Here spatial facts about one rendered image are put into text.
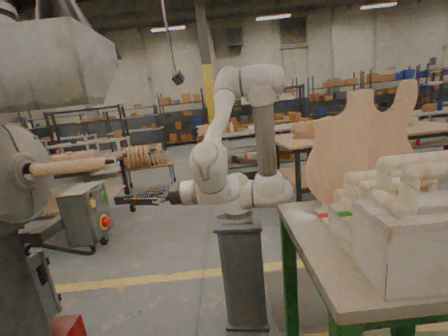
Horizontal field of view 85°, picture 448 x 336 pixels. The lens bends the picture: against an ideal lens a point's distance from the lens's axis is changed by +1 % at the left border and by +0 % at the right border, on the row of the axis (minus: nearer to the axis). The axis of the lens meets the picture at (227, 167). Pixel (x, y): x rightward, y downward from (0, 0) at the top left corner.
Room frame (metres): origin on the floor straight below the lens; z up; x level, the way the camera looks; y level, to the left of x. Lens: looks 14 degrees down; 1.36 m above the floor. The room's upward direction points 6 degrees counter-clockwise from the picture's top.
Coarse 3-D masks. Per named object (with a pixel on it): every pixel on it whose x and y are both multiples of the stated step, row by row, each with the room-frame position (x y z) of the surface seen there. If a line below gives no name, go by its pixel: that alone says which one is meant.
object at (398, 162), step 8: (432, 152) 0.52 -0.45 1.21; (440, 152) 0.51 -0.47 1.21; (384, 160) 0.51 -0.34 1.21; (392, 160) 0.51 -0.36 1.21; (400, 160) 0.51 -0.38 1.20; (408, 160) 0.51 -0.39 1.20; (416, 160) 0.51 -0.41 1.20; (424, 160) 0.50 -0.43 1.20; (432, 160) 0.50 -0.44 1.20; (440, 160) 0.50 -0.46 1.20; (392, 168) 0.51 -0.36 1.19; (400, 168) 0.51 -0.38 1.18
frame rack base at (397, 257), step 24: (432, 192) 0.55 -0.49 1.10; (360, 216) 0.52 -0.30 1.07; (384, 216) 0.46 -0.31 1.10; (432, 216) 0.44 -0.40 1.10; (360, 240) 0.52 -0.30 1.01; (384, 240) 0.43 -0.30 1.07; (408, 240) 0.42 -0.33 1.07; (432, 240) 0.41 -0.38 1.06; (360, 264) 0.52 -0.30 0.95; (384, 264) 0.42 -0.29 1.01; (408, 264) 0.41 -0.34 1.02; (432, 264) 0.41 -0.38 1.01; (384, 288) 0.42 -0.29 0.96; (408, 288) 0.41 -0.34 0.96; (432, 288) 0.41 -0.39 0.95
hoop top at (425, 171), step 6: (438, 162) 0.44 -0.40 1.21; (444, 162) 0.44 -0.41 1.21; (402, 168) 0.45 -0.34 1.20; (408, 168) 0.44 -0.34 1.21; (414, 168) 0.43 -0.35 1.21; (420, 168) 0.43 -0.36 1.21; (426, 168) 0.43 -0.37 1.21; (432, 168) 0.43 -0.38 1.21; (438, 168) 0.43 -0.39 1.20; (444, 168) 0.42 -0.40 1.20; (408, 174) 0.43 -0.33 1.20; (414, 174) 0.43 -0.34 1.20; (420, 174) 0.42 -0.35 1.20; (426, 174) 0.42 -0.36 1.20; (432, 174) 0.42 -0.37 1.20; (438, 174) 0.42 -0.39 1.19; (444, 174) 0.42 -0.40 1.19; (420, 180) 0.43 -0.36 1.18
